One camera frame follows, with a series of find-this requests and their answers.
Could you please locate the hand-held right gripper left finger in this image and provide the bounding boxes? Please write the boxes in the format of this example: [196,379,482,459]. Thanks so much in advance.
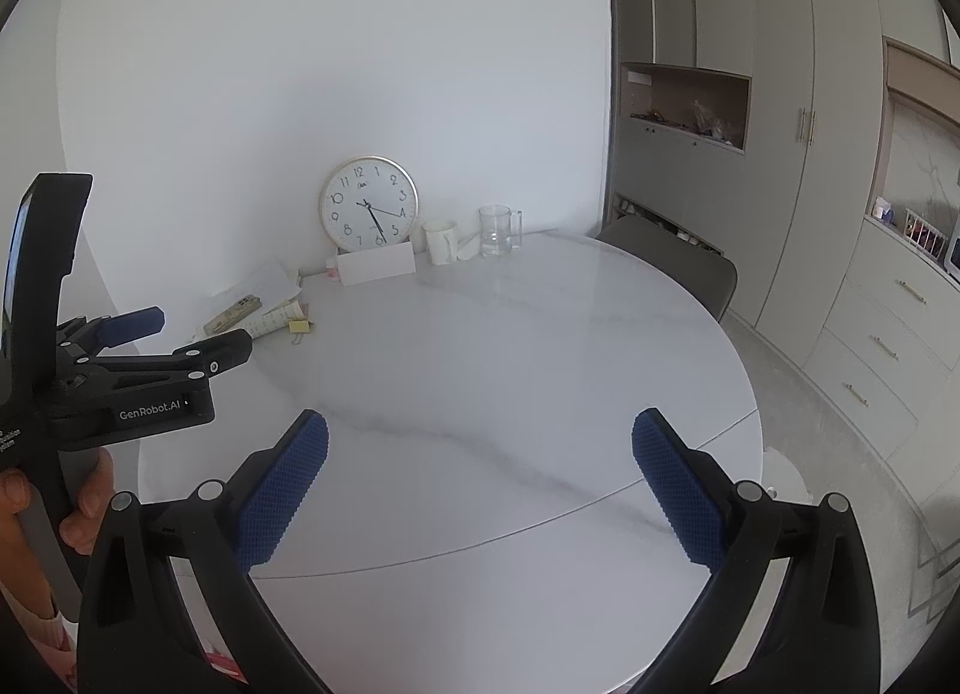
[75,409,331,694]

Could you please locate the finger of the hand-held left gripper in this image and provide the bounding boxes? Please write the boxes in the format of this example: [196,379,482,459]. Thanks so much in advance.
[73,328,254,383]
[56,306,166,359]

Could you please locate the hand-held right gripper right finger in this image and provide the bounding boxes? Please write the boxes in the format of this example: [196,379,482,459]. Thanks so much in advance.
[632,407,882,694]

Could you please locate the person's left hand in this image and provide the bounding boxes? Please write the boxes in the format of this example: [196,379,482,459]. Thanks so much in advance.
[0,450,115,556]

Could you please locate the smartphone in beige case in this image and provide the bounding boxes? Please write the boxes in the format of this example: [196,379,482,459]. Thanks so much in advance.
[204,295,262,336]

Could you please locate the white paper sheets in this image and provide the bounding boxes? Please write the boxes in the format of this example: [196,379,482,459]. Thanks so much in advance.
[210,259,302,324]

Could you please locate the white plastic stool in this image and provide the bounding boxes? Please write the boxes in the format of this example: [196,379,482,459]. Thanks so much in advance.
[761,450,815,507]

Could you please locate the white folded card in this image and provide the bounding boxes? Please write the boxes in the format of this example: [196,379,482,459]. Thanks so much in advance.
[335,241,417,288]

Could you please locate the pink floral clothing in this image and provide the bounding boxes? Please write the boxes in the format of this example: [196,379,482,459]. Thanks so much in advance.
[202,649,248,687]

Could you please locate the grey chair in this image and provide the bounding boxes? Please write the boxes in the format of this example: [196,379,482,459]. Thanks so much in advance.
[596,214,740,324]

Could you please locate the white cup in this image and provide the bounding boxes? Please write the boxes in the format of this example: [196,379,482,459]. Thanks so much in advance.
[422,219,460,266]

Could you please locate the grey drawer cabinet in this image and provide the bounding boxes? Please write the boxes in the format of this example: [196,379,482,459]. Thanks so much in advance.
[799,217,960,462]

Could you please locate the clear glass mug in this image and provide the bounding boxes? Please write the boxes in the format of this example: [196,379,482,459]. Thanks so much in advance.
[478,205,524,258]

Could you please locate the tall grey cabinet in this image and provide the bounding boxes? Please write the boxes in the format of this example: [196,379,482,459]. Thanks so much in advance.
[611,0,886,365]

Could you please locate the wooden upper cabinet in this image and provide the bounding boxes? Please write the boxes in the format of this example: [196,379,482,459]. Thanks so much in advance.
[881,37,960,102]

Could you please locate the round white wall clock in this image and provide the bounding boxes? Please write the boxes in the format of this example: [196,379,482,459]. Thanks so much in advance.
[319,155,419,254]

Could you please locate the metal frame stand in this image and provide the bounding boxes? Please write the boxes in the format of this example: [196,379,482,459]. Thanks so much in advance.
[904,514,960,620]

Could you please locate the wire spice rack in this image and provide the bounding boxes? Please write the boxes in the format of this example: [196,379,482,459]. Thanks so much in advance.
[904,208,950,264]

